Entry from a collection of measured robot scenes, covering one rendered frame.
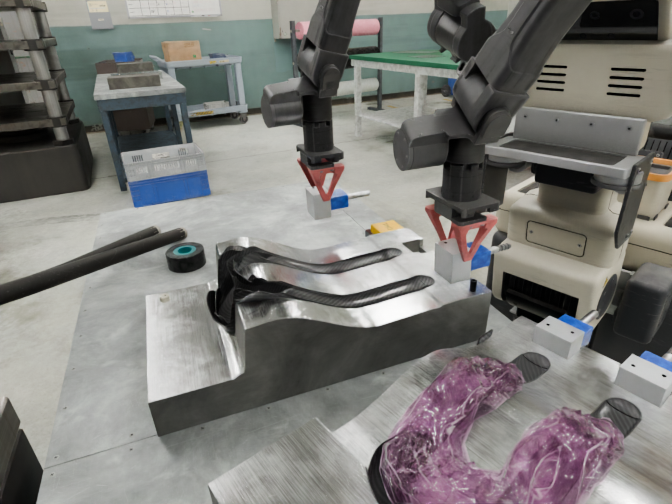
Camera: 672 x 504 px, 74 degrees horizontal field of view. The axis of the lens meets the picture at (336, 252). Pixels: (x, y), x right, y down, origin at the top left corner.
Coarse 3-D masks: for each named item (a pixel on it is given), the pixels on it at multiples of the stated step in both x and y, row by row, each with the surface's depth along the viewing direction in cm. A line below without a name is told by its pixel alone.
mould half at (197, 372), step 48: (240, 240) 77; (384, 240) 85; (192, 288) 78; (336, 288) 71; (432, 288) 69; (480, 288) 69; (192, 336) 66; (240, 336) 59; (288, 336) 58; (336, 336) 61; (384, 336) 64; (432, 336) 68; (192, 384) 57; (240, 384) 58; (288, 384) 61
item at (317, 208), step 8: (312, 192) 89; (336, 192) 92; (344, 192) 92; (360, 192) 94; (368, 192) 94; (312, 200) 89; (320, 200) 89; (336, 200) 91; (344, 200) 91; (312, 208) 90; (320, 208) 90; (328, 208) 90; (336, 208) 91; (312, 216) 91; (320, 216) 90; (328, 216) 91
